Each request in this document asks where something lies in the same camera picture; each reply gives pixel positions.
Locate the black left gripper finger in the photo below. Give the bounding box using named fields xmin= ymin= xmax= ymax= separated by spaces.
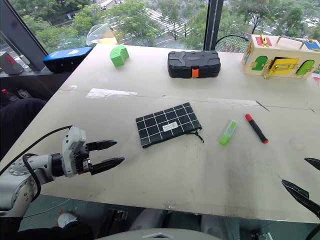
xmin=86 ymin=139 xmax=118 ymax=152
xmin=87 ymin=157 xmax=126 ymax=176

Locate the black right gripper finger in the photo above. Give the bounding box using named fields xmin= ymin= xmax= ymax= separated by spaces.
xmin=304 ymin=157 xmax=320 ymax=172
xmin=281 ymin=179 xmax=320 ymax=219

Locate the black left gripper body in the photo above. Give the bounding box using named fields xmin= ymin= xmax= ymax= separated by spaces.
xmin=73 ymin=142 xmax=93 ymax=175

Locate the black grid pencil pouch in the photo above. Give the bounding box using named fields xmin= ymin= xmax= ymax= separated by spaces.
xmin=135 ymin=102 xmax=205 ymax=149

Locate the black plastic tool case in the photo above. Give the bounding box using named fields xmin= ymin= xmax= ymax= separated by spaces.
xmin=167 ymin=50 xmax=222 ymax=79

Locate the black red marker pen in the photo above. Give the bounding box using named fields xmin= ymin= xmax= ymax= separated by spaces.
xmin=244 ymin=113 xmax=270 ymax=145

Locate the green highlighter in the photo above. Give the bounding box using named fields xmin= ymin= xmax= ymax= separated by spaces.
xmin=219 ymin=119 xmax=239 ymax=147

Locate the green plastic block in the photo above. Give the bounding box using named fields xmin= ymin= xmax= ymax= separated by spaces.
xmin=110 ymin=44 xmax=130 ymax=68

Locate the blue box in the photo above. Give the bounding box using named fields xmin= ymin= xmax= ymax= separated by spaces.
xmin=42 ymin=46 xmax=94 ymax=74

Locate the clear plastic bag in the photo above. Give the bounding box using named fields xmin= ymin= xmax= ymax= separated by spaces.
xmin=85 ymin=22 xmax=117 ymax=47

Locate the wooden lock box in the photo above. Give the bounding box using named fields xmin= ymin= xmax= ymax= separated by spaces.
xmin=241 ymin=34 xmax=320 ymax=81

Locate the grey device with red button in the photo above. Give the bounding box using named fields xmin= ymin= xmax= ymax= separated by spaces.
xmin=0 ymin=51 xmax=25 ymax=76

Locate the badminton racket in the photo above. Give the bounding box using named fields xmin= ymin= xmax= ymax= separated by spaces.
xmin=215 ymin=34 xmax=250 ymax=53

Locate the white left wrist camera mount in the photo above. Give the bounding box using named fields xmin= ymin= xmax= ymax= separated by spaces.
xmin=61 ymin=126 xmax=87 ymax=178

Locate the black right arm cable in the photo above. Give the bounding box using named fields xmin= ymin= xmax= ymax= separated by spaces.
xmin=305 ymin=223 xmax=320 ymax=240

